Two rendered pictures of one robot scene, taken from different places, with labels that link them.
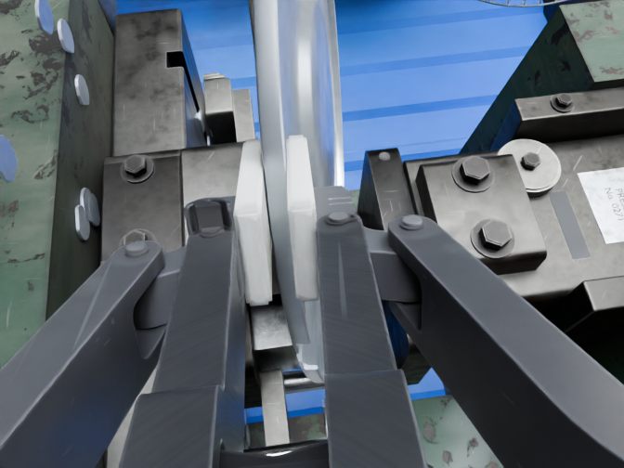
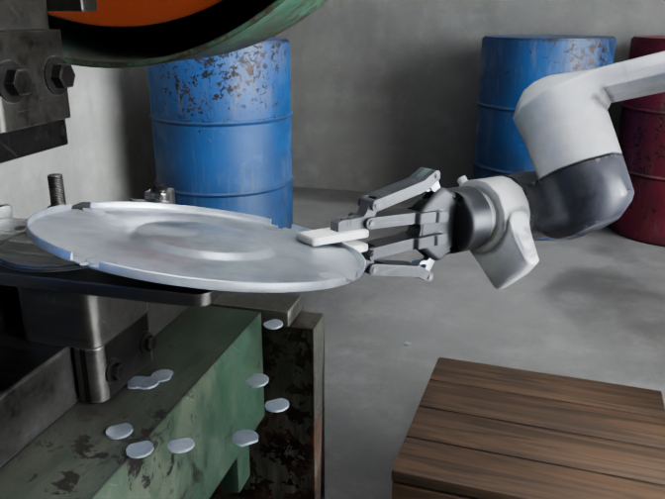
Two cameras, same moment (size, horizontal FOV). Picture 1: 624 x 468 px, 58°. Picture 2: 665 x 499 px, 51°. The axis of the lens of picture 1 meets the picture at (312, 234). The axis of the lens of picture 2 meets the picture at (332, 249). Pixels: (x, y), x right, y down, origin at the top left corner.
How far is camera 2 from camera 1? 0.77 m
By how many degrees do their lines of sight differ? 101
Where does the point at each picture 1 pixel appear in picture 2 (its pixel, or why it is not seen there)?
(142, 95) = (16, 425)
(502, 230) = (67, 70)
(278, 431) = not seen: hidden behind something
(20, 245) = (212, 380)
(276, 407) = not seen: hidden behind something
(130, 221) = (136, 355)
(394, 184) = not seen: outside the picture
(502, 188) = (21, 54)
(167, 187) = (120, 343)
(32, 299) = (224, 358)
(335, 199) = (347, 224)
